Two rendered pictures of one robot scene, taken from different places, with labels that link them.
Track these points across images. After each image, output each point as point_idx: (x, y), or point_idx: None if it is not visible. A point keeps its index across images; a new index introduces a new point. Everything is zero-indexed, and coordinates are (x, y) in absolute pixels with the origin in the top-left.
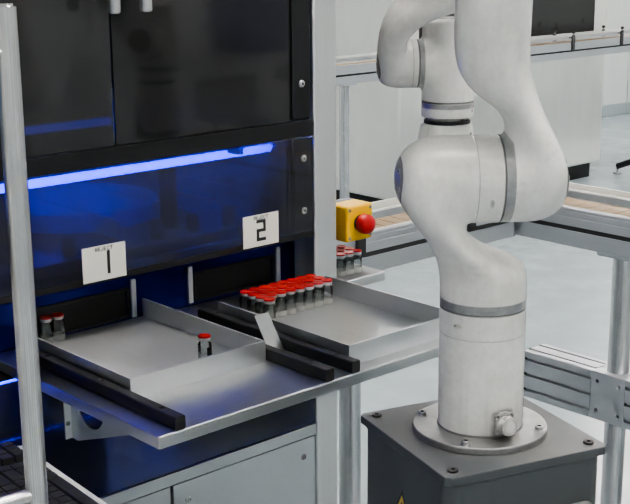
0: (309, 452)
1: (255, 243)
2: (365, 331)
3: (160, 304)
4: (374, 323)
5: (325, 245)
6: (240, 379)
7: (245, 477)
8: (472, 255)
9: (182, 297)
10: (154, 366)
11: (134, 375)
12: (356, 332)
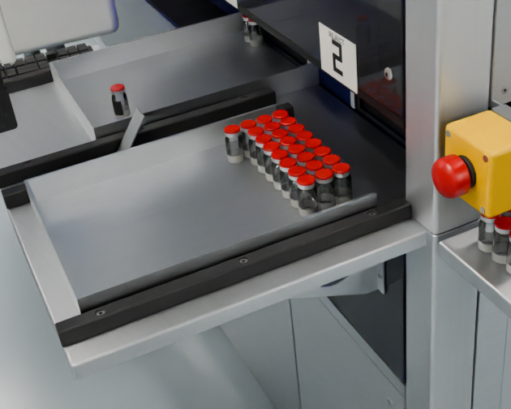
0: (397, 406)
1: (332, 71)
2: (149, 231)
3: (283, 71)
4: (180, 244)
5: (418, 159)
6: (57, 134)
7: (337, 337)
8: None
9: (349, 93)
10: (134, 90)
11: (117, 81)
12: (150, 223)
